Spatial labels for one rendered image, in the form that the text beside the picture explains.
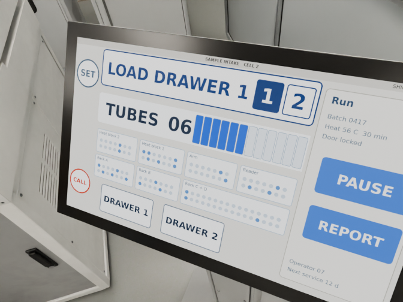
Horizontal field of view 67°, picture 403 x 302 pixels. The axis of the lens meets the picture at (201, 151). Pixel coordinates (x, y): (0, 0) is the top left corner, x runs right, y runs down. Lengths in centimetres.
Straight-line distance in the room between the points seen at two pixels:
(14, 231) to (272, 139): 82
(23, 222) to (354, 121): 84
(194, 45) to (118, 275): 130
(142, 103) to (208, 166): 13
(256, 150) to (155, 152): 14
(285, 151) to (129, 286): 125
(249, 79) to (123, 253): 132
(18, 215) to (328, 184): 78
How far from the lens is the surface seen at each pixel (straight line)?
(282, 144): 38
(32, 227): 99
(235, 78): 38
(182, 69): 41
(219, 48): 39
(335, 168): 38
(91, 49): 49
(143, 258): 155
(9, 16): 132
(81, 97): 50
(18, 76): 117
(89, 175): 51
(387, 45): 102
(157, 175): 44
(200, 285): 142
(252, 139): 38
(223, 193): 41
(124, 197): 48
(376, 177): 39
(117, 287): 155
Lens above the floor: 140
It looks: 50 degrees down
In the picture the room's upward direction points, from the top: 10 degrees counter-clockwise
